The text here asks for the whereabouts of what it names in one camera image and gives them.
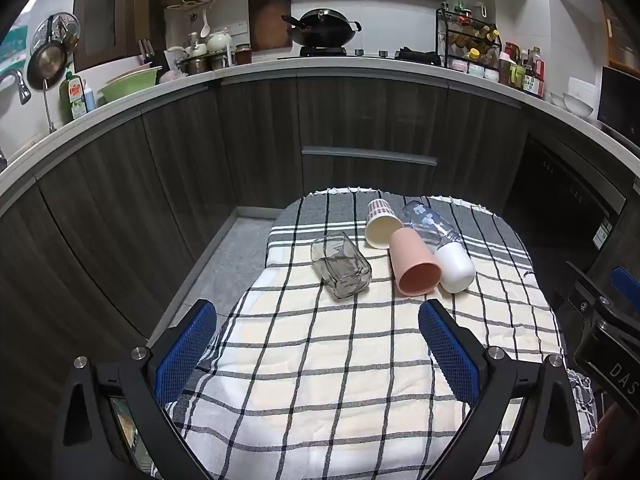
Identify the hanging frying pan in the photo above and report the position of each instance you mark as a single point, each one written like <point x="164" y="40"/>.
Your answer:
<point x="46" y="66"/>

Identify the black built-in dishwasher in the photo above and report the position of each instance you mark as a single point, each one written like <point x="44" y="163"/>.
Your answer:
<point x="560" y="195"/>

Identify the white teapot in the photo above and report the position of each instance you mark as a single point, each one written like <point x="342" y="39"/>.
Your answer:
<point x="219" y="42"/>

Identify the brown cutting board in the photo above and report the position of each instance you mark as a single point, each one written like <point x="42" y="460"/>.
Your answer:
<point x="264" y="20"/>

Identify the black white checkered cloth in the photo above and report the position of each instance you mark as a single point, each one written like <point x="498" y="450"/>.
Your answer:
<point x="325" y="360"/>

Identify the black wok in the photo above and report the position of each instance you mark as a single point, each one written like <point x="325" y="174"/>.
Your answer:
<point x="325" y="27"/>

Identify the steel pots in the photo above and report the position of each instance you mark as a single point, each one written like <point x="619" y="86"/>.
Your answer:
<point x="202" y="64"/>

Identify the black gas stove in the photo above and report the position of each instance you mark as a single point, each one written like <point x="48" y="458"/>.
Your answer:
<point x="376" y="55"/>

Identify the red lidded jar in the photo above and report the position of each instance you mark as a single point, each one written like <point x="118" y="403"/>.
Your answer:
<point x="243" y="55"/>

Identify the white kettle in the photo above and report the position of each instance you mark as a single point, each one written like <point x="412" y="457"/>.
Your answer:
<point x="176" y="56"/>

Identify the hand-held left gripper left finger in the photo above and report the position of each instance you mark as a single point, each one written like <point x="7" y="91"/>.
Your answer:
<point x="184" y="357"/>

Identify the black knife block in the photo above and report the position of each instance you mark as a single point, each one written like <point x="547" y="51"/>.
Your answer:
<point x="152" y="60"/>

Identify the green dish soap bottle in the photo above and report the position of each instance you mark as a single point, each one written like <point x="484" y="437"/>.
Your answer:
<point x="74" y="97"/>

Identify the blue bottle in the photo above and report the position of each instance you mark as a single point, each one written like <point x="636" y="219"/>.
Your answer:
<point x="90" y="100"/>

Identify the clear bottle with white cap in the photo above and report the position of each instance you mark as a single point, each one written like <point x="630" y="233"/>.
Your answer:
<point x="454" y="266"/>

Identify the green basin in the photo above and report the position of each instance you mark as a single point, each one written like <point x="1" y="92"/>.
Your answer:
<point x="131" y="85"/>

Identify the dark wood wall cabinet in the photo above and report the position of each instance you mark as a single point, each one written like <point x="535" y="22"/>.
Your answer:
<point x="110" y="15"/>

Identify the black countertop appliance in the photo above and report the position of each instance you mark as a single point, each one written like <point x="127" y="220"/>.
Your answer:
<point x="620" y="102"/>

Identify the large white bowl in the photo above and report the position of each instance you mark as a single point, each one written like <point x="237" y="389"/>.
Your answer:
<point x="580" y="104"/>

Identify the white ladle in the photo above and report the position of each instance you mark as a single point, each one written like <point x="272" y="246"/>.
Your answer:
<point x="205" y="27"/>

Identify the red capped sauce bottle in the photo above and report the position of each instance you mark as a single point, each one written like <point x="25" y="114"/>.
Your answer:
<point x="510" y="65"/>

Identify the pink plastic cup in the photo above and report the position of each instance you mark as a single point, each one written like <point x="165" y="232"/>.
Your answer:
<point x="411" y="260"/>

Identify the plaid paper cup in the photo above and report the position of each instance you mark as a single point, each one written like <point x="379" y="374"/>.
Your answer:
<point x="380" y="231"/>

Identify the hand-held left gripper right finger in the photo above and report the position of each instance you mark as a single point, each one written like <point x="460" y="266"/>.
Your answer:
<point x="450" y="357"/>

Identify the clear square glass cup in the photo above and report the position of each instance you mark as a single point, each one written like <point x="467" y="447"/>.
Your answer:
<point x="341" y="271"/>

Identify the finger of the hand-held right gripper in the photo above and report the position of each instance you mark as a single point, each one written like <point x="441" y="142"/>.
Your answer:
<point x="627" y="282"/>
<point x="586" y="287"/>

